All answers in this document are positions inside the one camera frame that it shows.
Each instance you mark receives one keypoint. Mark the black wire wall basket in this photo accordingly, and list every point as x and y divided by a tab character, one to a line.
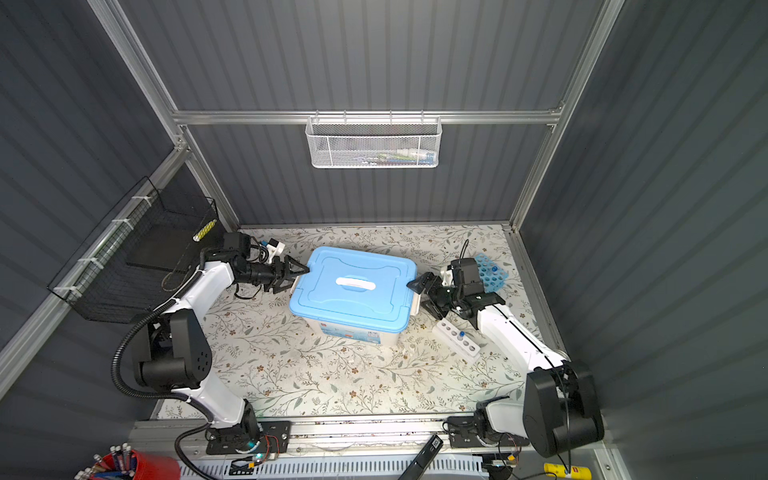
139	256

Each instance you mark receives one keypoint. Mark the white plastic storage bin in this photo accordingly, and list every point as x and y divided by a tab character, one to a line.
353	333

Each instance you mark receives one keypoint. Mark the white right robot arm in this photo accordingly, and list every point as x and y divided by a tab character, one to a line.
559	410

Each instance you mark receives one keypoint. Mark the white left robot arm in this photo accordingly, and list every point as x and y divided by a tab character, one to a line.
166	355

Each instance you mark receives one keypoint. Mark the small white tube rack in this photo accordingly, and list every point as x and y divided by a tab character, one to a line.
464	347

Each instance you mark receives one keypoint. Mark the red cup of pens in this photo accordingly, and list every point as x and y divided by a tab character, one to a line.
124	462

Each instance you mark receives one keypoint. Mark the black flat device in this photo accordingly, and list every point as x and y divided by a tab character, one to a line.
418	466

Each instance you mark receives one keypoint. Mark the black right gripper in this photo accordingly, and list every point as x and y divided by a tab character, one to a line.
427	279

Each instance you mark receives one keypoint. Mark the blue test tube rack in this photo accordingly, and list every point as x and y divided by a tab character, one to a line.
492	275

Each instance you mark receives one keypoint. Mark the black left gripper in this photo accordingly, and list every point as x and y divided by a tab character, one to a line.
277	286

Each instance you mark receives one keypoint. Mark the blue plastic box lid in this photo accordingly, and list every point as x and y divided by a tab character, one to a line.
356	288

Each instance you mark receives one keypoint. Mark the white wire mesh basket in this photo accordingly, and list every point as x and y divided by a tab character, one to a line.
392	143

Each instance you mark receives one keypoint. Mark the yellow pen in basket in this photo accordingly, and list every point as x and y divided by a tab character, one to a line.
204	230

